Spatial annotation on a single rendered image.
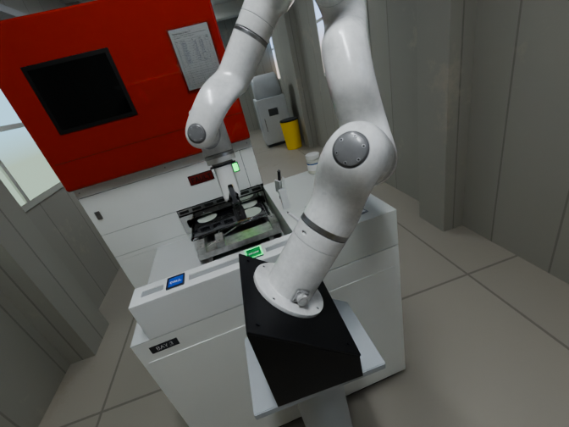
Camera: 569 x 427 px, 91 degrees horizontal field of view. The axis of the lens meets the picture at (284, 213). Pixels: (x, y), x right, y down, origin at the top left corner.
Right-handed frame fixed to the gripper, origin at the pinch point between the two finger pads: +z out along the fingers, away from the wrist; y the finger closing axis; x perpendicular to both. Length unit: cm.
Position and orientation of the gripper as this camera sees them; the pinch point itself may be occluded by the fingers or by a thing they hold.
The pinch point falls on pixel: (240, 213)
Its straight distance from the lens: 85.7
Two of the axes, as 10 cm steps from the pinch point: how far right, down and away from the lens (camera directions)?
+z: 2.8, 9.2, 2.6
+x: 9.4, -3.2, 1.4
